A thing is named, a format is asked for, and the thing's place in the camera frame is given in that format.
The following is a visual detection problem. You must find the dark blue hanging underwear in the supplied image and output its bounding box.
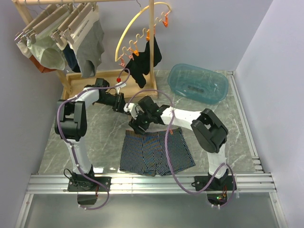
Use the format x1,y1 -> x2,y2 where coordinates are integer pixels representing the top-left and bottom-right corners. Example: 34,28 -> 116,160
63,44 -> 81,73

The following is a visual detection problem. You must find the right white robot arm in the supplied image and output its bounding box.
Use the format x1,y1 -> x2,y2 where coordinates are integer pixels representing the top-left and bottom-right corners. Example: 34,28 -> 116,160
123,96 -> 228,190

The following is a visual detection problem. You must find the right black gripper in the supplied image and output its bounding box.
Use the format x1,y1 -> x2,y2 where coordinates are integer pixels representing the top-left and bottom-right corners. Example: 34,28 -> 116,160
129,108 -> 152,136

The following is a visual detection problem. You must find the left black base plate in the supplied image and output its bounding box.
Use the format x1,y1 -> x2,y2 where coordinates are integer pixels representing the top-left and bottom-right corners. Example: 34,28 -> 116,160
67,175 -> 112,192

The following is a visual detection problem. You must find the light green hanging underwear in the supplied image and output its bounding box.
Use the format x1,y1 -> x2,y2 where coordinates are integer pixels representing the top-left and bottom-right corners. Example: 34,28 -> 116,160
27,23 -> 66,70

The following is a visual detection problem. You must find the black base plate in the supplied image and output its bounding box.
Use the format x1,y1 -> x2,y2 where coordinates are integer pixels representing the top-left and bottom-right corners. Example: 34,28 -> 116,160
67,175 -> 112,192
191,176 -> 237,191

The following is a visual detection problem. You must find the grey hanging underwear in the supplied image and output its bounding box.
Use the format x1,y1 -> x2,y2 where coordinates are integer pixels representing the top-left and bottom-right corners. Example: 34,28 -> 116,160
71,10 -> 105,78

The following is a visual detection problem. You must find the beige hanger with green underwear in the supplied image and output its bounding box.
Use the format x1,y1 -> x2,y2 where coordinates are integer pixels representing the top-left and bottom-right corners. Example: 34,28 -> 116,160
14,3 -> 74,43

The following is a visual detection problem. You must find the navy striped underwear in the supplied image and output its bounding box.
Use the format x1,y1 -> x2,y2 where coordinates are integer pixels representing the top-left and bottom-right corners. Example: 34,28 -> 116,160
120,127 -> 196,176

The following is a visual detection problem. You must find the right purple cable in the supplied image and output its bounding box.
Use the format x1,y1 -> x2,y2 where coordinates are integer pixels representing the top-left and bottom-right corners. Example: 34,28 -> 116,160
127,89 -> 238,209

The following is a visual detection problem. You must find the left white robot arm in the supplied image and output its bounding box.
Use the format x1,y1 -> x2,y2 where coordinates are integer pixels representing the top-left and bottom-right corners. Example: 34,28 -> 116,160
55,78 -> 126,191

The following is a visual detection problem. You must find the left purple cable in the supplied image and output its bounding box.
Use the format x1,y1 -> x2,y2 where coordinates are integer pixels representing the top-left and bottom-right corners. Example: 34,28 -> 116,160
57,68 -> 131,211

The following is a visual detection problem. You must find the beige hanger with grey underwear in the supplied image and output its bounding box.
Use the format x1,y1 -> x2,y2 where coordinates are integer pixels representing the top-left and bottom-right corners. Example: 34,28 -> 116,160
57,2 -> 97,50

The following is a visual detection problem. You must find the purple cable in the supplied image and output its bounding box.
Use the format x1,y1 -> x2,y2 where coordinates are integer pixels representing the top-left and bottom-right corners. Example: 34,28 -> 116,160
57,68 -> 131,211
127,89 -> 238,209

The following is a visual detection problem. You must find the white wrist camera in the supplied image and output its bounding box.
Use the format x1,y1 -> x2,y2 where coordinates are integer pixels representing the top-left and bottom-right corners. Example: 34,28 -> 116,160
123,103 -> 138,119
115,77 -> 126,94

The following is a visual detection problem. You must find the black hanging underwear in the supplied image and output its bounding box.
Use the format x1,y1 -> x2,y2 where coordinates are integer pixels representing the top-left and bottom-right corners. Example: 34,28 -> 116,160
124,41 -> 150,88

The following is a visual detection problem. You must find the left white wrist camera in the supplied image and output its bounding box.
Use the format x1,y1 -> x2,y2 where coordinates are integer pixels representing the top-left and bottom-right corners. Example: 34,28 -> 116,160
115,77 -> 126,94

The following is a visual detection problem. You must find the wooden clothes rack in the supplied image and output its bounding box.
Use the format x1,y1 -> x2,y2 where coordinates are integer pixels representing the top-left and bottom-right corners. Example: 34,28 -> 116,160
11,0 -> 159,109

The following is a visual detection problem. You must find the blue plastic basin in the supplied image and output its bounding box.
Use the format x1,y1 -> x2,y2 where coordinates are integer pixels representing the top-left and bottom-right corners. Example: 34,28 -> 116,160
168,64 -> 229,105

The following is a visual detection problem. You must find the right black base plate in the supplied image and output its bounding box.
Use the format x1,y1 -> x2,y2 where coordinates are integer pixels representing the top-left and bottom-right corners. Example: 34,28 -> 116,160
191,176 -> 237,191

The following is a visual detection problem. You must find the orange hanging underwear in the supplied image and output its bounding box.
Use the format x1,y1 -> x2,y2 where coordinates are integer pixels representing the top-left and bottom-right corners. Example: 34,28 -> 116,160
29,55 -> 56,73

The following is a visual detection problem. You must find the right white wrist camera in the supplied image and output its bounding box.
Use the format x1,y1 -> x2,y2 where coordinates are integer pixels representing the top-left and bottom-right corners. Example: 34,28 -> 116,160
123,103 -> 138,119

